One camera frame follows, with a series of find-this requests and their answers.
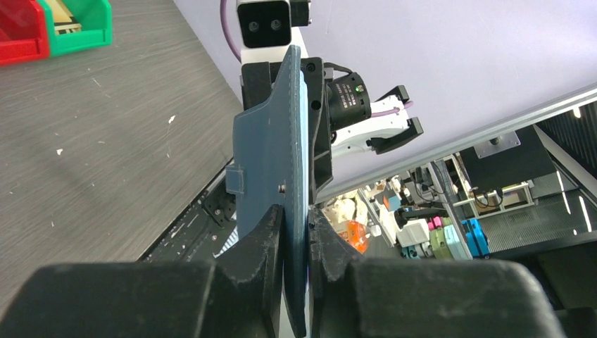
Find green plastic bin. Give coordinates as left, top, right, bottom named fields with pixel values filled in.
left=38, top=0, right=113, bottom=57

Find gold cards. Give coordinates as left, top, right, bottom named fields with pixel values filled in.
left=46, top=0, right=82, bottom=35

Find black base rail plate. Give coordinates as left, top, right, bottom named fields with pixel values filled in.
left=138, top=168, right=239, bottom=263

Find red plastic bin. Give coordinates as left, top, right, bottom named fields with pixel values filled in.
left=1, top=0, right=50, bottom=66

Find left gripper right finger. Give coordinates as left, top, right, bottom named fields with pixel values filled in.
left=308, top=208, right=565, bottom=337

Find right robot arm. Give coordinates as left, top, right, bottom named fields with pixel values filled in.
left=301, top=57, right=423, bottom=204

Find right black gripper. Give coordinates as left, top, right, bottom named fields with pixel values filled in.
left=241, top=57, right=333, bottom=204

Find orange snack bag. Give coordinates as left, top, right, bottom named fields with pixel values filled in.
left=337, top=220, right=382, bottom=254

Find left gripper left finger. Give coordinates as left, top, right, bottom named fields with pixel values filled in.
left=1, top=205, right=284, bottom=337

